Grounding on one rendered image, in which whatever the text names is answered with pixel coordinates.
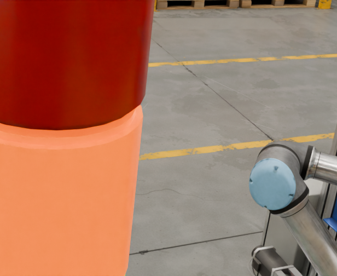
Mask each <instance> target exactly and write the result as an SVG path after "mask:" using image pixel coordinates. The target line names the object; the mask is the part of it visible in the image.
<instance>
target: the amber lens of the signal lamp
mask: <svg viewBox="0 0 337 276"><path fill-rule="evenodd" d="M142 122H143V113H142V107H141V105H139V106H138V107H136V108H135V109H134V110H132V111H131V112H130V113H128V114H126V115H125V116H123V117H122V118H120V119H117V120H115V121H113V122H110V123H107V124H105V125H99V126H94V127H90V128H85V129H73V130H38V129H26V128H21V127H16V126H10V125H5V124H1V123H0V276H125V273H126V270H127V267H128V261H129V251H130V240H131V230H132V219H133V208H134V202H135V191H136V181H137V170H138V160H139V153H140V143H141V132H142Z"/></svg>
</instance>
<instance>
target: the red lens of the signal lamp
mask: <svg viewBox="0 0 337 276"><path fill-rule="evenodd" d="M154 3H155V0H0V123H1V124H5V125H10V126H14V127H21V128H26V129H38V130H73V129H85V128H90V127H96V126H99V125H105V124H107V123H110V122H113V121H115V120H117V119H120V118H122V117H123V116H125V115H126V114H128V113H130V112H131V111H132V110H134V109H135V108H136V107H138V106H139V105H140V104H141V102H142V100H143V99H144V97H145V94H146V83H147V73H148V62H149V52H150V41H151V35H152V24H153V14H154Z"/></svg>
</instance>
